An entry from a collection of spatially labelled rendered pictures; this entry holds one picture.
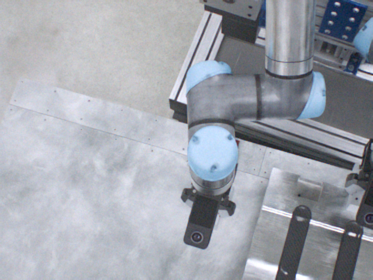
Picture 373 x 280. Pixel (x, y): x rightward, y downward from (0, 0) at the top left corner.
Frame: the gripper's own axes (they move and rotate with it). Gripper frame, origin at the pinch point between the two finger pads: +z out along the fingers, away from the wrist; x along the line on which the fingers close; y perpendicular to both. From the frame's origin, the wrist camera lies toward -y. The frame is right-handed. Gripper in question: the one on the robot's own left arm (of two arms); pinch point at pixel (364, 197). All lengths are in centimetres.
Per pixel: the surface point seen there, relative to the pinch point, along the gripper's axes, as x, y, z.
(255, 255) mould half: 17.6, -16.8, 5.0
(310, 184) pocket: 10.5, 1.5, 6.7
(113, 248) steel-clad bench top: 47, -23, 13
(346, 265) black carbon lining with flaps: -0.5, -13.1, 5.4
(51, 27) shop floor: 110, 57, 93
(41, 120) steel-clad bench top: 73, 0, 13
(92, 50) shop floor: 92, 53, 93
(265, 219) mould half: 17.5, -8.9, 4.7
